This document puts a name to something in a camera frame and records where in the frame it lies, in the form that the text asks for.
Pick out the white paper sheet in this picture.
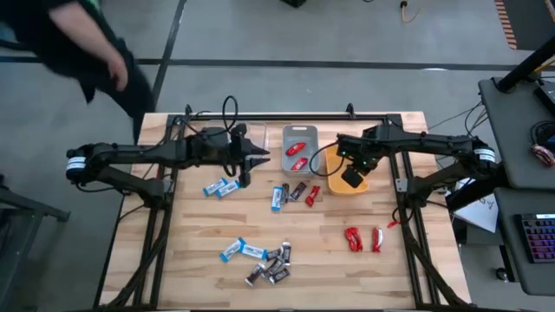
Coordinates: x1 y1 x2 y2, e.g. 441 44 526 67
450 177 500 234

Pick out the backlit black keyboard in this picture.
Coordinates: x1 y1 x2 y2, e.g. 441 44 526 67
514 211 555 264

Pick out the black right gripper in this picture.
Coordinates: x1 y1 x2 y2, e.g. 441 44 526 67
336 125 385 174

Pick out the grey metal table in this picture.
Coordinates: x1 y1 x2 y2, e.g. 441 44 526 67
0 172 71 312

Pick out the grey desk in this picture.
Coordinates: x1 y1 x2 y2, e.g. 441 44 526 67
478 76 555 192
493 185 555 297

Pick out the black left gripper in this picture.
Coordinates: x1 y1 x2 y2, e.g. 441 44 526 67
186 123 271 189

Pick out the red white braided cable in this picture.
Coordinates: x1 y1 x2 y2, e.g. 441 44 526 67
531 143 555 168

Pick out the thin desk cable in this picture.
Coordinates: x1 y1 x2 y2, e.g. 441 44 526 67
427 100 485 132

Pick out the yellow plastic basket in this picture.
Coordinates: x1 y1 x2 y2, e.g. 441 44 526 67
324 144 370 196

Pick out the black aluminium table frame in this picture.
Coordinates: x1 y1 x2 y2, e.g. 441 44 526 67
93 103 472 312

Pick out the clear plastic bin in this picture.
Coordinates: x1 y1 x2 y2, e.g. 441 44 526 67
201 120 270 168

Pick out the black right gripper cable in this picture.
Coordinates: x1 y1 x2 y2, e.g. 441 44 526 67
309 141 344 178

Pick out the grey plastic basket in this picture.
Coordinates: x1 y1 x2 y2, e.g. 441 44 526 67
281 124 321 178

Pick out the person's hand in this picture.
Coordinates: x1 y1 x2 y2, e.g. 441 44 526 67
107 51 130 93

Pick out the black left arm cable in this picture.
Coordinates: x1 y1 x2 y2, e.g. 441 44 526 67
221 95 239 131

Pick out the black floor mat orange edge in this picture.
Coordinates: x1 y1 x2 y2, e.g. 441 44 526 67
493 0 555 51

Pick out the person's forearm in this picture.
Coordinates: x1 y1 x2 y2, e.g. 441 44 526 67
47 2 114 66

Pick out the yellow floor cable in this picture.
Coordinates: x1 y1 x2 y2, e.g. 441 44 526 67
399 0 421 25

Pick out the black pole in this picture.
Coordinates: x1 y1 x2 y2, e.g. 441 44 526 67
495 36 555 94

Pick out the person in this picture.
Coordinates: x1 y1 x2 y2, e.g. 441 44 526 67
0 0 156 144

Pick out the black coiled cable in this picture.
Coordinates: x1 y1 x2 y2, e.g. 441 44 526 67
529 120 555 146

